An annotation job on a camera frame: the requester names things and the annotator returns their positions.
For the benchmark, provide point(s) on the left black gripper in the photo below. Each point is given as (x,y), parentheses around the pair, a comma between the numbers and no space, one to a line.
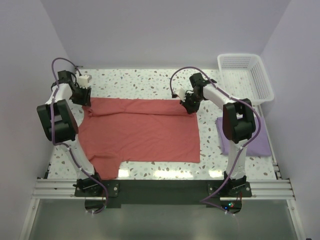
(85,100)

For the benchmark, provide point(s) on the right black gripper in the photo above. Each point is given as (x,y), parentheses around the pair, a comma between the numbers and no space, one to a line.
(186,103)

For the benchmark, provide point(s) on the red t shirt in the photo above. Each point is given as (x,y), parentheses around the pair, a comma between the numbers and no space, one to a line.
(116,130)

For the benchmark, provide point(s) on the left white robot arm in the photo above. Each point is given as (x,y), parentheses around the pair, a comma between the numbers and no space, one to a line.
(61,118)

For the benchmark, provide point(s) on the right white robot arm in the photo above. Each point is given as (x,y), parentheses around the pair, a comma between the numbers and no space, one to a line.
(238,126)

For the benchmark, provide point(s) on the white plastic basket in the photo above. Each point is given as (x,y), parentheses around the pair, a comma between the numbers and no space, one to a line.
(243,75)

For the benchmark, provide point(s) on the folded purple t shirt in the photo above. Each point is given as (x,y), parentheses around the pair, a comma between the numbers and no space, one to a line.
(259,147)

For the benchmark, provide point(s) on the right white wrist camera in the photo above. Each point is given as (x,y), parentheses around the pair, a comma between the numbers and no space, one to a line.
(181,94)

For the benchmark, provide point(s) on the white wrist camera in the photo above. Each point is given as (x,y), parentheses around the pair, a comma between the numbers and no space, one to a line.
(181,94)
(84,80)

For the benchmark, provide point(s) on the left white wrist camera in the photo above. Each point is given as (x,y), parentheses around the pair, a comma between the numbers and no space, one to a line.
(84,80)

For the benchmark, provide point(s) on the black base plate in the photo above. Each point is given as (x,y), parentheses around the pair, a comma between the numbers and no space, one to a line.
(160,192)

